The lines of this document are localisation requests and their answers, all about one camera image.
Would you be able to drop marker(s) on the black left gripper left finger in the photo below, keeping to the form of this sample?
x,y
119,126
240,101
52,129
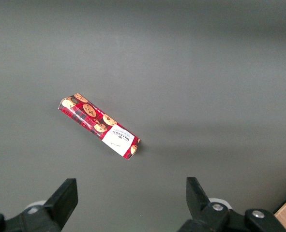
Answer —
x,y
60,205

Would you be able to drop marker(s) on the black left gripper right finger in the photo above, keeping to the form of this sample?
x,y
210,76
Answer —
x,y
203,212

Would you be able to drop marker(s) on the red tartan cookie box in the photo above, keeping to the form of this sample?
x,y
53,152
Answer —
x,y
96,120

